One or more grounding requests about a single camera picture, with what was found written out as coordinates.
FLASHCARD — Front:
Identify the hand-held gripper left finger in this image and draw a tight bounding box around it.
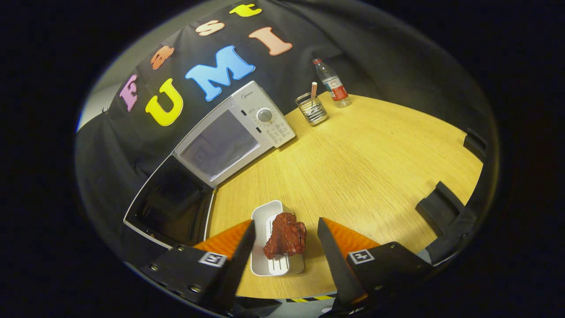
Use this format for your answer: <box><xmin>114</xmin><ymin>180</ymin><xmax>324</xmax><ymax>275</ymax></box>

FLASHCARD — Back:
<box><xmin>139</xmin><ymin>220</ymin><xmax>256</xmax><ymax>312</ymax></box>

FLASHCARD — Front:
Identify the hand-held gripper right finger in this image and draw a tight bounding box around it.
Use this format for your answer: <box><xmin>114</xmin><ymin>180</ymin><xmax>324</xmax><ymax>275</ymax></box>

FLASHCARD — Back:
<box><xmin>317</xmin><ymin>217</ymin><xmax>435</xmax><ymax>316</ymax></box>

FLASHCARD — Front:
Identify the brown cooked meat piece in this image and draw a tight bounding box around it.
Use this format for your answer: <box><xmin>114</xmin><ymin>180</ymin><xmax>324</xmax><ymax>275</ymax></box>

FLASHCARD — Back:
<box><xmin>264</xmin><ymin>212</ymin><xmax>307</xmax><ymax>260</ymax></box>

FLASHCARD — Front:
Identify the white toaster oven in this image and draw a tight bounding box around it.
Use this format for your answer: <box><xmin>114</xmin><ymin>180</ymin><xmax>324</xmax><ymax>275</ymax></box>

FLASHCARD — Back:
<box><xmin>123</xmin><ymin>80</ymin><xmax>297</xmax><ymax>250</ymax></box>

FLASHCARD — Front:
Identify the yellow black striped tape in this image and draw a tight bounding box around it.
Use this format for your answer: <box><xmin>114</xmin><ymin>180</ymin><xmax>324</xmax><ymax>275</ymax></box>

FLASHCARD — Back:
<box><xmin>285</xmin><ymin>295</ymin><xmax>334</xmax><ymax>303</ymax></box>

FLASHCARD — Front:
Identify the small white rectangular tray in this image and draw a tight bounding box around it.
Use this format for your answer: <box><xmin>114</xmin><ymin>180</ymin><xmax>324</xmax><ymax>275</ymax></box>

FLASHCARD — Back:
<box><xmin>250</xmin><ymin>200</ymin><xmax>305</xmax><ymax>277</ymax></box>

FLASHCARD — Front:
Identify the black table edge pad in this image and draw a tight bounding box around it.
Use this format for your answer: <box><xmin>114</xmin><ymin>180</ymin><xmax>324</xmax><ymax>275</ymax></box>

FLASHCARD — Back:
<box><xmin>415</xmin><ymin>180</ymin><xmax>479</xmax><ymax>265</ymax></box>
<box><xmin>463</xmin><ymin>128</ymin><xmax>488</xmax><ymax>162</ymax></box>

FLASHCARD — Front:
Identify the clear plastic water bottle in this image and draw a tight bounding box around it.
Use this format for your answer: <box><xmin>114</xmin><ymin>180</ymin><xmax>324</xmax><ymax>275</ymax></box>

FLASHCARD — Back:
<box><xmin>313</xmin><ymin>58</ymin><xmax>352</xmax><ymax>109</ymax></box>

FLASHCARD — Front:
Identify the metal wire basket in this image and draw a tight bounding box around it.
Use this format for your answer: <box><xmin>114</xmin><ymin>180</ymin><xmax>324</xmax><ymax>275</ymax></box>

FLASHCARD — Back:
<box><xmin>295</xmin><ymin>92</ymin><xmax>328</xmax><ymax>127</ymax></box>

